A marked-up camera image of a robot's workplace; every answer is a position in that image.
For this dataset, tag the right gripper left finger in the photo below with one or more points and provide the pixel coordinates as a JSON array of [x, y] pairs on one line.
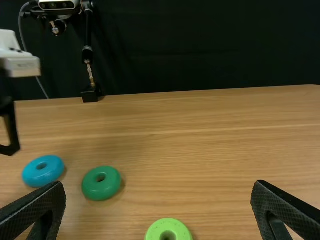
[[27, 215]]

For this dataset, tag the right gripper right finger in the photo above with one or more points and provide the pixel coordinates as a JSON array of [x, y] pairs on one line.
[[287, 212]]

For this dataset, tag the silver camera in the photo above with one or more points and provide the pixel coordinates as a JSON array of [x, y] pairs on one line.
[[57, 5]]

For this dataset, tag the black clamp stand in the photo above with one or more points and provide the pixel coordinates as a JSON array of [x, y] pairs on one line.
[[88, 55]]

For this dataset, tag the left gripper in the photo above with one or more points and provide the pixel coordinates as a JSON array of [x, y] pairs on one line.
[[5, 87]]

